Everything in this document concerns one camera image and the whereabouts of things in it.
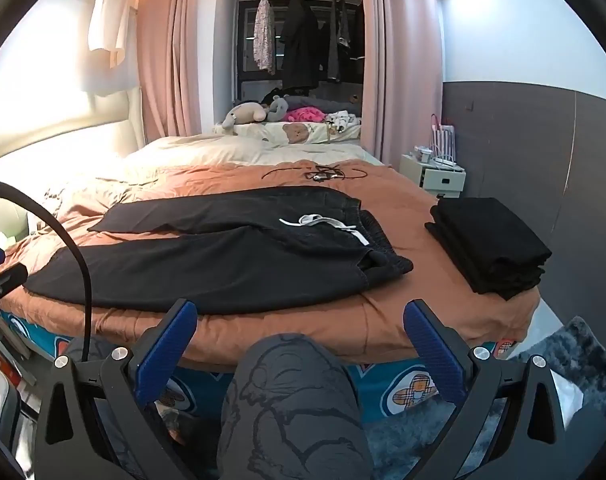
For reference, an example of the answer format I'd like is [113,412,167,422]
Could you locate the white nightstand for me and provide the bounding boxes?
[399,152,468,202]

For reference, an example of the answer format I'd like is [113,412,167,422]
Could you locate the bear print pillow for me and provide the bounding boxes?
[233,121,362,145]

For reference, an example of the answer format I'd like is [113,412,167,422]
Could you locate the hanging black coat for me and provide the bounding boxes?
[281,0,320,91]

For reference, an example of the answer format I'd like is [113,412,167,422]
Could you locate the hanging white garment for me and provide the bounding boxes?
[88,0,144,68]

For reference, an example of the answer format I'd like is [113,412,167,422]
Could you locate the grey shaggy rug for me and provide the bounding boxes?
[368,316,606,480]

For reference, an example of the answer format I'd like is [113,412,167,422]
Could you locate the hanging floral shirt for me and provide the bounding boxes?
[253,0,275,73]

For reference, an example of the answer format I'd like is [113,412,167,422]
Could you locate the cream headboard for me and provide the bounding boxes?
[0,87,144,167]

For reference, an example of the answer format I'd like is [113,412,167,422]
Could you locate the tangled black cables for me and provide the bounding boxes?
[261,162,368,183]

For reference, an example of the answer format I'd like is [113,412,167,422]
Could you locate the pink curtain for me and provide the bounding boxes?
[138,0,224,146]
[358,0,444,171]

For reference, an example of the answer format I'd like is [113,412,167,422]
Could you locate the white patterned cloth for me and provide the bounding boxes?
[328,110,361,129]

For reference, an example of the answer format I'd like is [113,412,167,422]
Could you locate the teal printed bedsheet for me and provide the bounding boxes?
[0,310,514,416]

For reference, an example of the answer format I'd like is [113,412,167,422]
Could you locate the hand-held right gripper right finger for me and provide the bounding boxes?
[402,299,569,480]

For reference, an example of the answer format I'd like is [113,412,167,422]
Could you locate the person's left leg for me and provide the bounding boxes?
[63,336,118,362]

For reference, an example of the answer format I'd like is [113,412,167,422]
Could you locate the grey elephant plush toy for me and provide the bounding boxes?
[265,96,290,122]

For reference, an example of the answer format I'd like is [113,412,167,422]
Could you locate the pink cloth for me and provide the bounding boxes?
[285,106,328,123]

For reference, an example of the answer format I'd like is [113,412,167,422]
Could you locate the orange blanket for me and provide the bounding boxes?
[0,160,541,366]

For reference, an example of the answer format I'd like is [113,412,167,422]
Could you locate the white wire rack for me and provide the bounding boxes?
[430,112,456,161]

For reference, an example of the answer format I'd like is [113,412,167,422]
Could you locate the black cable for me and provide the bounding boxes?
[0,178,92,361]

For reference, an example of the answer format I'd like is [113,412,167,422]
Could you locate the cream duvet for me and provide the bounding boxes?
[43,135,384,211]

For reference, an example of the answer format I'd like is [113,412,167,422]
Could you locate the black pants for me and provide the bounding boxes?
[24,186,414,317]

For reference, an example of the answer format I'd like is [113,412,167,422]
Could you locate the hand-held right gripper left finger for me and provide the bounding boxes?
[35,299,199,480]

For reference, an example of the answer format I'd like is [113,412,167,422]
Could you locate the folded black clothes stack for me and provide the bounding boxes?
[424,198,554,302]

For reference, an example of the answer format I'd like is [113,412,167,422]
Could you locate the pale green cushioned chair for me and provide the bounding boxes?
[0,195,34,261]

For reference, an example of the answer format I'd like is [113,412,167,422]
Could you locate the hanging dark garments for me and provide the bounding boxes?
[325,0,359,81]

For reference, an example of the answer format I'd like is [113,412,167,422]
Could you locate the dark grey pillow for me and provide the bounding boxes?
[283,92,361,112]

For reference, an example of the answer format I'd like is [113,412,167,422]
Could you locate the beige plush toy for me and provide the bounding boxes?
[222,101,268,130]

